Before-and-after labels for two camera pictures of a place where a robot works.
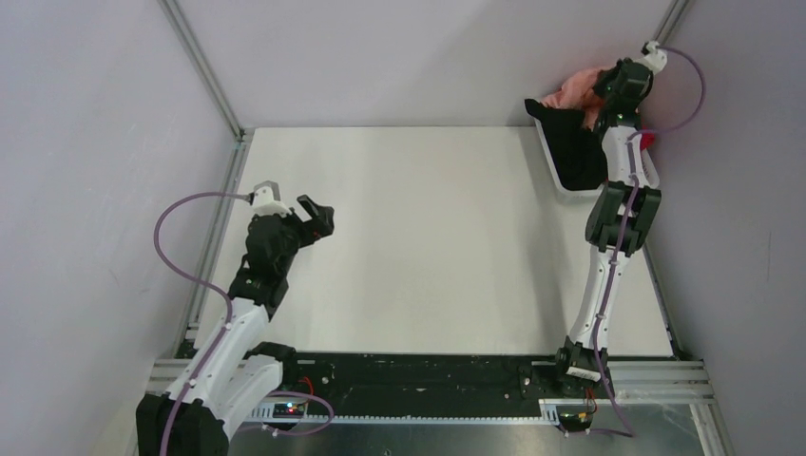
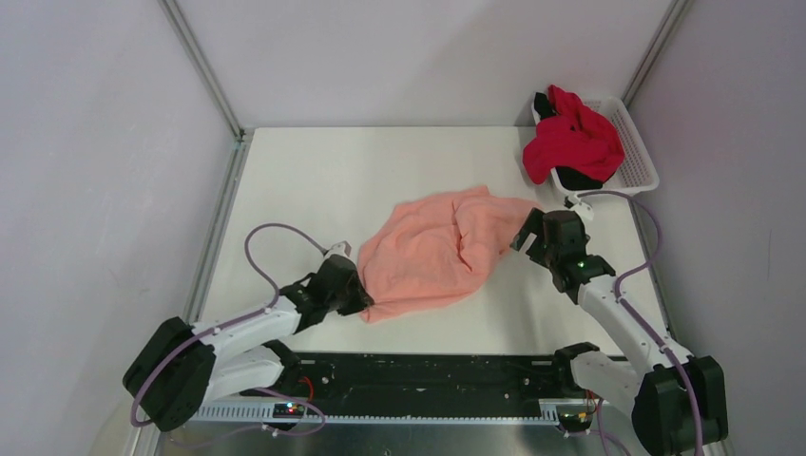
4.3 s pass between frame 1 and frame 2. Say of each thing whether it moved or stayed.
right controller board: stayed
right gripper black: moved
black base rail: stayed
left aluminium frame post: stayed
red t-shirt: moved
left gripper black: moved
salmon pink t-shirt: moved
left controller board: stayed
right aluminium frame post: stayed
